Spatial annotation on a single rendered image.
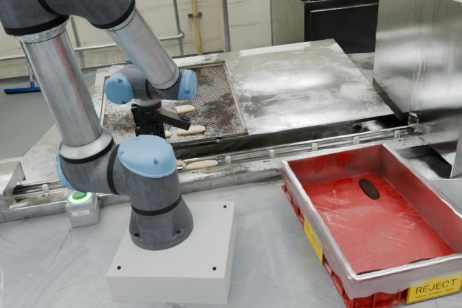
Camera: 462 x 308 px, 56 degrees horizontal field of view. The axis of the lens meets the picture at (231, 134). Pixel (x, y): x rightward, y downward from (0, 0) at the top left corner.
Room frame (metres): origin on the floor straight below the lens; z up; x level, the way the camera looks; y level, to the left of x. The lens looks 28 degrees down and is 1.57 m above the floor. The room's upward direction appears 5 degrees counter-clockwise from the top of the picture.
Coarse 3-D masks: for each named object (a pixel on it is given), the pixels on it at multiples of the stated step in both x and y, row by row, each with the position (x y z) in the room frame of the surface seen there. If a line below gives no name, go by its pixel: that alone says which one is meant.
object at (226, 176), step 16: (400, 144) 1.16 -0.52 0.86; (416, 144) 1.15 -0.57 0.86; (272, 160) 1.14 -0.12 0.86; (192, 176) 1.09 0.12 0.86; (208, 176) 1.08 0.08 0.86; (224, 176) 1.07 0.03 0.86; (240, 176) 1.08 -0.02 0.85; (256, 176) 1.08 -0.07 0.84; (272, 176) 1.09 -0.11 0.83; (64, 192) 1.07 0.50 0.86; (16, 208) 1.01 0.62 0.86; (32, 208) 1.01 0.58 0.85; (48, 208) 1.02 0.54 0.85; (64, 208) 1.02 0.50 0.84
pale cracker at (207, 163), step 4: (208, 160) 1.18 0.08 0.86; (212, 160) 1.18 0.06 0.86; (192, 164) 1.16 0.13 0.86; (196, 164) 1.16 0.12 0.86; (200, 164) 1.15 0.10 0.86; (204, 164) 1.15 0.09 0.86; (208, 164) 1.15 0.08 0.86; (212, 164) 1.15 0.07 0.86; (216, 164) 1.16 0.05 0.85; (188, 168) 1.15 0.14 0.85; (192, 168) 1.14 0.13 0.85; (196, 168) 1.14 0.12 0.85; (200, 168) 1.14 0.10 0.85
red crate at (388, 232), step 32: (288, 192) 1.00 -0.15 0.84; (320, 192) 1.00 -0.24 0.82; (352, 192) 0.99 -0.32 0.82; (384, 192) 0.97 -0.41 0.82; (352, 224) 0.86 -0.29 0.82; (384, 224) 0.84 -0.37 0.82; (416, 224) 0.83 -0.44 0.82; (352, 256) 0.74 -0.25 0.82; (384, 256) 0.74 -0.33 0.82; (416, 256) 0.73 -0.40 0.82
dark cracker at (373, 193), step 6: (360, 180) 1.03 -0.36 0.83; (366, 180) 1.03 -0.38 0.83; (360, 186) 1.01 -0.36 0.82; (366, 186) 1.00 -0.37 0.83; (372, 186) 0.99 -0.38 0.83; (366, 192) 0.97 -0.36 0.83; (372, 192) 0.97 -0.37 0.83; (378, 192) 0.97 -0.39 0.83; (372, 198) 0.95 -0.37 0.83; (378, 198) 0.95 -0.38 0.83
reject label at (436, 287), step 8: (304, 224) 0.84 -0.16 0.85; (312, 232) 0.78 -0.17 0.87; (312, 240) 0.78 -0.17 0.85; (320, 256) 0.73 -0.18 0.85; (432, 280) 0.61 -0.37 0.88; (440, 280) 0.61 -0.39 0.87; (448, 280) 0.61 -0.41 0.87; (456, 280) 0.61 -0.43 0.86; (416, 288) 0.60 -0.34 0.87; (424, 288) 0.60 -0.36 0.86; (432, 288) 0.61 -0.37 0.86; (440, 288) 0.61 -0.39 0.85; (448, 288) 0.61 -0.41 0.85; (456, 288) 0.61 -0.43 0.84; (408, 296) 0.60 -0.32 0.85; (416, 296) 0.60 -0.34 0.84; (424, 296) 0.60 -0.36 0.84; (432, 296) 0.61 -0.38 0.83
